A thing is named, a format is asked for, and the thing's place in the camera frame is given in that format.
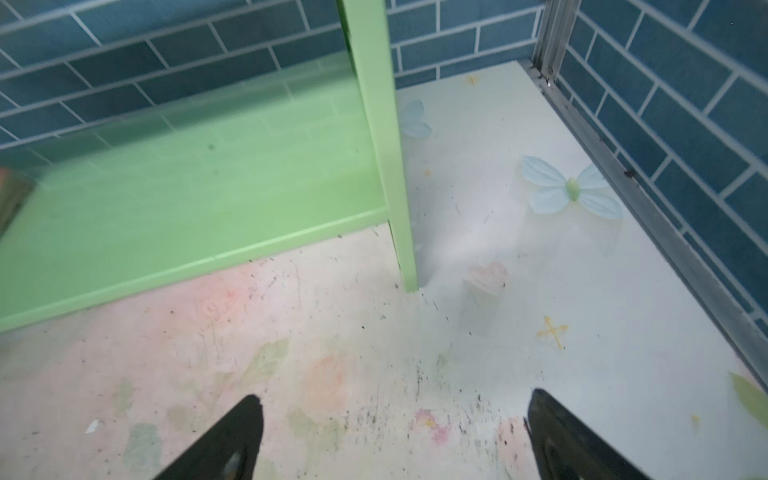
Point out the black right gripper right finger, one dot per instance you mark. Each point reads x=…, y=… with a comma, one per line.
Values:
x=566, y=448

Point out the green two-tier shelf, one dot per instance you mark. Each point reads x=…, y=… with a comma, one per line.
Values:
x=170, y=139

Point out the red pink illustrated book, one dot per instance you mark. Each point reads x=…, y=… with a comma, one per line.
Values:
x=15, y=189

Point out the aluminium corner frame post right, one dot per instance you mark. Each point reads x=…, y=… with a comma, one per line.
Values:
x=558, y=20

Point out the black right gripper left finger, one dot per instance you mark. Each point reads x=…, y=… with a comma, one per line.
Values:
x=228, y=450

